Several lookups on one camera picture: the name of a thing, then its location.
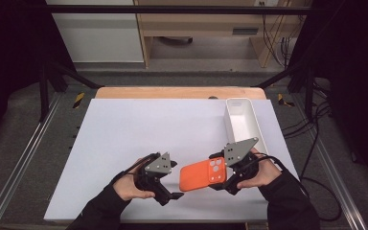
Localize wooden desk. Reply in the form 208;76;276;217
133;0;314;69

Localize black frame crossbar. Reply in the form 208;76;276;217
44;4;314;15

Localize white cabinet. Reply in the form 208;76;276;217
46;0;145;63

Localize aluminium floor rail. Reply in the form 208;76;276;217
290;94;368;230
0;92;62;230

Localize left hand-held gripper cable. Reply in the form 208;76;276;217
109;152;161;186

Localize white table mat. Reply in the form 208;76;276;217
43;98;300;223

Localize black desk cables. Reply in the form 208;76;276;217
261;2;294;69

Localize orange phone case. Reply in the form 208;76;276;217
178;156;228;193

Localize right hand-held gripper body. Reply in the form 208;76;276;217
223;137;259;185

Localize black frame strut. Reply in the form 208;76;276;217
38;60;105;123
254;60;316;120

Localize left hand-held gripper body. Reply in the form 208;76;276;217
133;151;174;197

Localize person's left hand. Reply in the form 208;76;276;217
113;158;156;201

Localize black floor cable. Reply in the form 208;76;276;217
282;102;333;139
299;121;321;179

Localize white plastic bin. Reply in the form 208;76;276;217
224;98;268;154

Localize person's right hand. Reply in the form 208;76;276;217
236;148;283;190

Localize black curtain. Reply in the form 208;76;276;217
0;0;76;154
295;0;368;188

